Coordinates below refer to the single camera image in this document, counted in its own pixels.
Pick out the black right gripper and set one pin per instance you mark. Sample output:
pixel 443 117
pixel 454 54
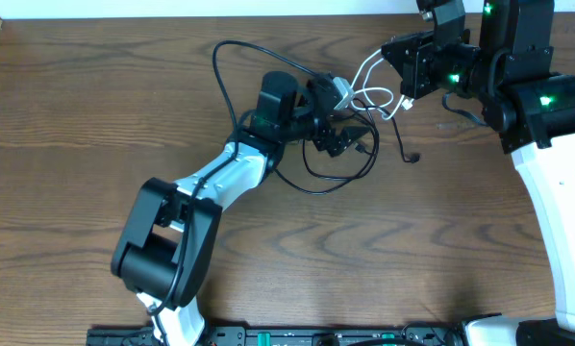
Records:
pixel 412 69

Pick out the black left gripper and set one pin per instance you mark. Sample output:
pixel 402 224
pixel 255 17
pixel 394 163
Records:
pixel 325 139

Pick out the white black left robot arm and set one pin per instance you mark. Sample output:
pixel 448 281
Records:
pixel 165 249

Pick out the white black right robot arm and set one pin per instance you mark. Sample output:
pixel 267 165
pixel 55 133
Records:
pixel 532 109

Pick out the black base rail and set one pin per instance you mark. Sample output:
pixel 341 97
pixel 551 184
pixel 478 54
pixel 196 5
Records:
pixel 419 333

